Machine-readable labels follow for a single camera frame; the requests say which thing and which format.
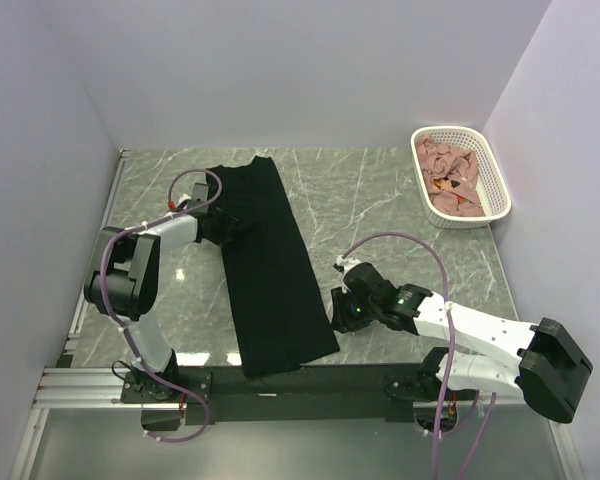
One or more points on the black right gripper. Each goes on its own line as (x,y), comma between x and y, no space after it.
(342,320)

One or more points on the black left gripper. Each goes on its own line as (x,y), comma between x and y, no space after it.
(228,223)

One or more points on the black t shirt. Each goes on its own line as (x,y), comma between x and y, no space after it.
(276,303)

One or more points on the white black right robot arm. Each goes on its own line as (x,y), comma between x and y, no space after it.
(539,363)

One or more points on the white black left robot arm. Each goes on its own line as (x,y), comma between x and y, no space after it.
(122,280)

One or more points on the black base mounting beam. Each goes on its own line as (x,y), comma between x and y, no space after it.
(321,392)

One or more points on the pink t shirt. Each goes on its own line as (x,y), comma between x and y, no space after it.
(450,174)

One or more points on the white perforated plastic basket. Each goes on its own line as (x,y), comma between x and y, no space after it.
(491,187)

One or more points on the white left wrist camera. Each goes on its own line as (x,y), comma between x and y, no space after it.
(180,201)

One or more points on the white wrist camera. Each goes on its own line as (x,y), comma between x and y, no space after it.
(344,265)
(180,201)

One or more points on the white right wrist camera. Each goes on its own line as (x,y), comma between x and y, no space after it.
(344,265)

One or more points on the aluminium extrusion rail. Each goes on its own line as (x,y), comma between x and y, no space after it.
(78,388)

